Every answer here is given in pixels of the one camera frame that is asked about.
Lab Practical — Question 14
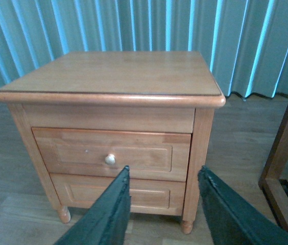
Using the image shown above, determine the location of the grey pleated curtain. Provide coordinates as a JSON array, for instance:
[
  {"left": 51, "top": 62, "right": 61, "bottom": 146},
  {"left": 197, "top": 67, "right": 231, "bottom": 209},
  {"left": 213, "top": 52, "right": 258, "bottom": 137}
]
[{"left": 0, "top": 1, "right": 288, "bottom": 97}]

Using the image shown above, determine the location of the wooden nightstand cabinet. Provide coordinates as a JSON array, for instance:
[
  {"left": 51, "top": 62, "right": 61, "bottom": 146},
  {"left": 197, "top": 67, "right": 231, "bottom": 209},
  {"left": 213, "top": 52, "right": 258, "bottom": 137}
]
[{"left": 0, "top": 52, "right": 225, "bottom": 234}]

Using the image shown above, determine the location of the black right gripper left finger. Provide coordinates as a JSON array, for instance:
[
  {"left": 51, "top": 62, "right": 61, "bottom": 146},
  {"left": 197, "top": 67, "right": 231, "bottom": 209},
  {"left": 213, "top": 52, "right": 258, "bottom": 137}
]
[{"left": 55, "top": 165, "right": 131, "bottom": 244}]

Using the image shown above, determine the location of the wooden drawer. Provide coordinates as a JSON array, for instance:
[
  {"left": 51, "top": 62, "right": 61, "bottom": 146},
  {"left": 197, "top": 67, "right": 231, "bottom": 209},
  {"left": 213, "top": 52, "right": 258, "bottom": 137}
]
[
  {"left": 51, "top": 174, "right": 185, "bottom": 216},
  {"left": 32, "top": 128, "right": 191, "bottom": 182}
]

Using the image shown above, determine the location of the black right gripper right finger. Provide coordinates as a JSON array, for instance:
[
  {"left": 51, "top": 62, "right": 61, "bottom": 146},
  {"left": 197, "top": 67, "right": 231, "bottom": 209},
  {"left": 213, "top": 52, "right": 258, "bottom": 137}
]
[{"left": 198, "top": 166, "right": 288, "bottom": 244}]

